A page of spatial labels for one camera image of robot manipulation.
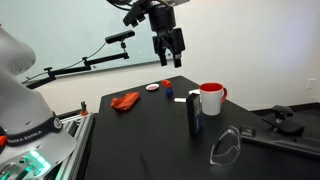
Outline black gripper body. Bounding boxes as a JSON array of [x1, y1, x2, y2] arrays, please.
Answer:
[[152, 27, 187, 57]]

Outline tall black box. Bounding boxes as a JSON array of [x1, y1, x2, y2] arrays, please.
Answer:
[[185, 93, 205, 136]]

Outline white mug red inside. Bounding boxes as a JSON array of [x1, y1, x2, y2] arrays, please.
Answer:
[[199, 82, 229, 117]]

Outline small white dish red centre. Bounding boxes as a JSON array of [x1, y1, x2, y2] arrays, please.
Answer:
[[145, 83, 160, 92]]

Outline small red blue block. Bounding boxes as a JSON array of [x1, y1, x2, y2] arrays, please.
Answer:
[[161, 79, 174, 100]]

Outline crumpled orange cloth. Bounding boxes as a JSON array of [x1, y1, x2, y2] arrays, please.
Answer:
[[110, 91, 142, 112]]

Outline orange black clamp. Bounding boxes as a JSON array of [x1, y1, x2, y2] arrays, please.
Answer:
[[79, 100, 90, 117]]

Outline clear safety glasses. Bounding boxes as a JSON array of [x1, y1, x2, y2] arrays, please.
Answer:
[[209, 125, 242, 167]]

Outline pale glass whiteboard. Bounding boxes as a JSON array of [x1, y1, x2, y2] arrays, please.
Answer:
[[0, 0, 178, 83]]

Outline long black flat bar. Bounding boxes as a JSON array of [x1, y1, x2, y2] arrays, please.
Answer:
[[239, 125, 320, 158]]

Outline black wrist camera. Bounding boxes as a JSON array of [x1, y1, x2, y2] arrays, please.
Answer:
[[122, 1, 148, 28]]

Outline black stereo camera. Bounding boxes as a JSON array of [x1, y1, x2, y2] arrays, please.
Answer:
[[105, 29, 136, 45]]

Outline thin black cable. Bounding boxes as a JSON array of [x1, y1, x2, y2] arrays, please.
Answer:
[[20, 41, 108, 84]]

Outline aluminium extrusion frame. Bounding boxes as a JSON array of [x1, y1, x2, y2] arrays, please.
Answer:
[[54, 112, 95, 180]]

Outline black knob mount stand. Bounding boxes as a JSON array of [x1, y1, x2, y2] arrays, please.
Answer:
[[262, 104, 306, 137]]

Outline white wall outlet plate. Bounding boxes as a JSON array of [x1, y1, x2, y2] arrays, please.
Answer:
[[306, 78, 317, 91]]

